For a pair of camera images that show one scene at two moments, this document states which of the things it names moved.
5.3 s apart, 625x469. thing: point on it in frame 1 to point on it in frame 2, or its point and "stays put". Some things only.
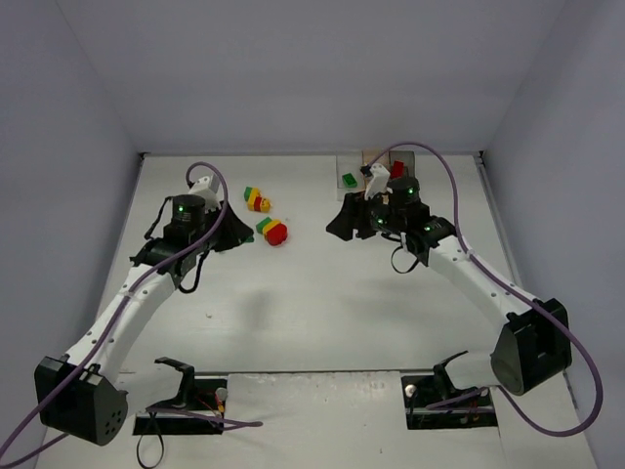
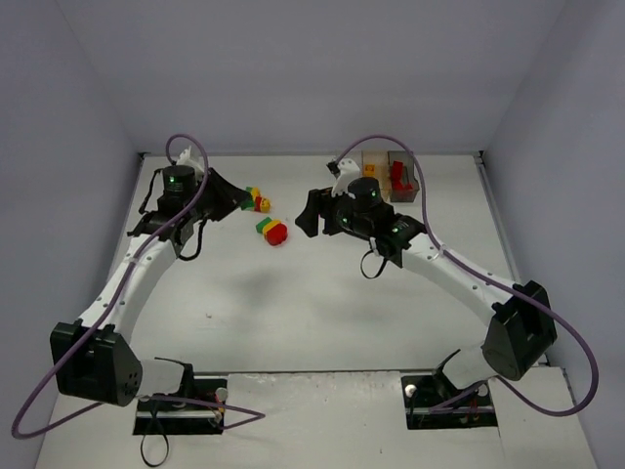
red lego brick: [397, 169] stays put
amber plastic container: [368, 155] stays put
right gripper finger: [349, 219] to [308, 219]
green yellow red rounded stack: [274, 232] stays put
